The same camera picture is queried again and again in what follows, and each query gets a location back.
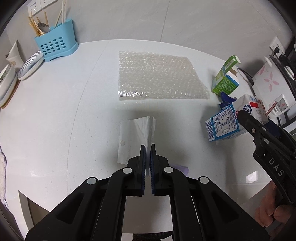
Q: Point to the chopsticks and spoon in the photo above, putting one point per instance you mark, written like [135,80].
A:
[34,25]

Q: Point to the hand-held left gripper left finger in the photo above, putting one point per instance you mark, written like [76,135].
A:
[143,166]

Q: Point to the metal spoon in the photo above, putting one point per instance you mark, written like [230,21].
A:
[44,27]

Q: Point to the purple packet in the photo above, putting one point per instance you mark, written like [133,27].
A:
[183,170]

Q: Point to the blue plastic utensil holder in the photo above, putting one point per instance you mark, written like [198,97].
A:
[56,44]

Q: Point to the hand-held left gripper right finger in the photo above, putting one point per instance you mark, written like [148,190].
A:
[152,166]

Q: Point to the white chopstick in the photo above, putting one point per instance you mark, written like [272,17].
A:
[64,11]
[59,14]

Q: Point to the blue white milk carton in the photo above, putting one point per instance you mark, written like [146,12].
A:
[224,122]

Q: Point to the pink drinking straw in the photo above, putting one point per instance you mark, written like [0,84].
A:
[271,108]

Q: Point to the dark blue wrapper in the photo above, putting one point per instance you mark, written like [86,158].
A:
[225,98]

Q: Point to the person's right hand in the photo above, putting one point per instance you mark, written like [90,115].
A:
[266,208]

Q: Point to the clear plastic bag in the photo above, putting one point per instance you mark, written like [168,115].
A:
[134,139]

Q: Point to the round wooden board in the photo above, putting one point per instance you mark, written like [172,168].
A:
[11,97]

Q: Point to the white wall socket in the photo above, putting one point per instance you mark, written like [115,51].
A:
[33,7]
[47,2]
[282,51]
[274,42]

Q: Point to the black power plug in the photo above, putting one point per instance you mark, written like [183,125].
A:
[276,49]

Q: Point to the white floral rice cooker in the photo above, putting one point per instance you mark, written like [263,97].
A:
[268,78]

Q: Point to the green white cardboard box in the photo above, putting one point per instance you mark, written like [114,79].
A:
[224,83]

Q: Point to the white dish cloth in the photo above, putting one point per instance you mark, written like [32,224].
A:
[2,176]

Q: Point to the clear bubble wrap sheet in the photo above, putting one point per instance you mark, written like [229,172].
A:
[159,76]

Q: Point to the blue striped plate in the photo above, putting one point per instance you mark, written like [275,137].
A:
[30,66]

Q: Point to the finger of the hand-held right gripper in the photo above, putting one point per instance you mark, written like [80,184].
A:
[275,128]
[251,126]

